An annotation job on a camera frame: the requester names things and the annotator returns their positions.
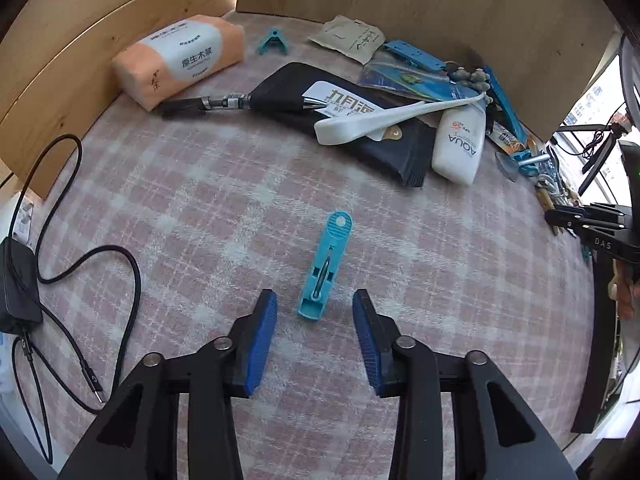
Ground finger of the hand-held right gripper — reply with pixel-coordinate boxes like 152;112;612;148
575;202;628;221
544;208;601;234

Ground black pouch white label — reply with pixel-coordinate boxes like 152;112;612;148
248;62;441;188

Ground clear blue printed packet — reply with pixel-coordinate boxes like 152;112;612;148
357;50;488;106

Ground clear suction cup hook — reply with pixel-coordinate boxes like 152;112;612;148
495;152;523;183

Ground black power adapter with cable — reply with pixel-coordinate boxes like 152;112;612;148
9;133;143;386

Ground person's right hand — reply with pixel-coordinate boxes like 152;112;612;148
607;259;640;322

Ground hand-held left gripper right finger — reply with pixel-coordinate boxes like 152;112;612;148
351;289;581;480

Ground beige paper sachet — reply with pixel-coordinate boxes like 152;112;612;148
306;15;387;65

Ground blue plastic strip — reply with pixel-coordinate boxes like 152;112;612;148
482;65;528;146
384;40;447;72

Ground pine wood panel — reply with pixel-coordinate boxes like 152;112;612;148
0;0;246;201

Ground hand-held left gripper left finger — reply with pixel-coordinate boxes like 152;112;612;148
59;289;278;480

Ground orange snack stick packet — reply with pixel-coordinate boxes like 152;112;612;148
487;127;526;156

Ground silver carabiner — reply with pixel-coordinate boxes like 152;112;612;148
536;170;565;197

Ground pink plaid blanket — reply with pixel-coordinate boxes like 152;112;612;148
15;7;601;480

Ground plywood board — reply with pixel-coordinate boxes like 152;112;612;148
235;0;623;141

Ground black cable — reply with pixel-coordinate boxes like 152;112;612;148
11;327;108;465

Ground small teal clip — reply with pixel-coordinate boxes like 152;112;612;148
256;29;290;57

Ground black tripod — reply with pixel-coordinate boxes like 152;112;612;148
552;122;632;196

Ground black metal hand tool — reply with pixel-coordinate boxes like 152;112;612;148
159;91;330;120

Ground white shoehorn grey knobs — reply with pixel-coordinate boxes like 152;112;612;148
314;66;493;147

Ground ring light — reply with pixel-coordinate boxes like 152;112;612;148
617;30;640;131

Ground teal plastic clothespin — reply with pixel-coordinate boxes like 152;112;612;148
297;210;353;322

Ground white sunscreen tube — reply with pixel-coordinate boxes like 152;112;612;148
431;106;487;186

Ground orange white tissue pack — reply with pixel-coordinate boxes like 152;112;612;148
111;14;246;112

